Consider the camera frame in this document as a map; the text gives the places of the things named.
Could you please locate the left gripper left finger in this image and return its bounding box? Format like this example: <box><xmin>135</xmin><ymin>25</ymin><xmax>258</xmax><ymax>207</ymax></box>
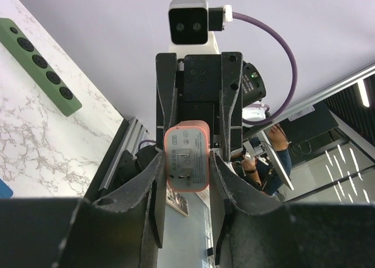
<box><xmin>1</xmin><ymin>153</ymin><xmax>166</xmax><ymax>267</ymax></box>

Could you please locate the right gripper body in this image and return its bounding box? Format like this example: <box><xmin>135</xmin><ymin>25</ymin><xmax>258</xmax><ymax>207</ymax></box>
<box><xmin>175</xmin><ymin>55</ymin><xmax>221</xmax><ymax>142</ymax></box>

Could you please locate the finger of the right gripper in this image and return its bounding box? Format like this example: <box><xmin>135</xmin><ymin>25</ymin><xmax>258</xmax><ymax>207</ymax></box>
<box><xmin>219</xmin><ymin>52</ymin><xmax>243</xmax><ymax>162</ymax></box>
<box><xmin>155</xmin><ymin>53</ymin><xmax>178</xmax><ymax>150</ymax></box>

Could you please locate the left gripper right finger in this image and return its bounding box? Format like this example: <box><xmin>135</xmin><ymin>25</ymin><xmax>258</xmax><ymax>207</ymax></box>
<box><xmin>209</xmin><ymin>152</ymin><xmax>374</xmax><ymax>267</ymax></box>

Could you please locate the pink plug adapter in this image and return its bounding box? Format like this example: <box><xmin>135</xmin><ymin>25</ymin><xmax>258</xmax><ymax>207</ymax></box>
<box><xmin>163</xmin><ymin>120</ymin><xmax>210</xmax><ymax>192</ymax></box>

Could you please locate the blue cube socket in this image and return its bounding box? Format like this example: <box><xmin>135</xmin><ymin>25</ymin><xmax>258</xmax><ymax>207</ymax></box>
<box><xmin>0</xmin><ymin>180</ymin><xmax>13</xmax><ymax>199</ymax></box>

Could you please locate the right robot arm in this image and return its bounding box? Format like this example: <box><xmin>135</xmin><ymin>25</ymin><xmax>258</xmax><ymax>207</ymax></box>
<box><xmin>155</xmin><ymin>52</ymin><xmax>266</xmax><ymax>161</ymax></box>

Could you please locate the person in background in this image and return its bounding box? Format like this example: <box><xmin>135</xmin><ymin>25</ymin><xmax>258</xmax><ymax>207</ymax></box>
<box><xmin>230</xmin><ymin>124</ymin><xmax>292</xmax><ymax>197</ymax></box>

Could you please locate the green power strip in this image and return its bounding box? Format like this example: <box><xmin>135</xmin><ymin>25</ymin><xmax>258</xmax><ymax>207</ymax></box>
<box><xmin>1</xmin><ymin>18</ymin><xmax>82</xmax><ymax>117</ymax></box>

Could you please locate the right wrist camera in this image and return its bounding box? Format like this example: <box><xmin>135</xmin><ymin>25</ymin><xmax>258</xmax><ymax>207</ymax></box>
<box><xmin>168</xmin><ymin>0</ymin><xmax>233</xmax><ymax>59</ymax></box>

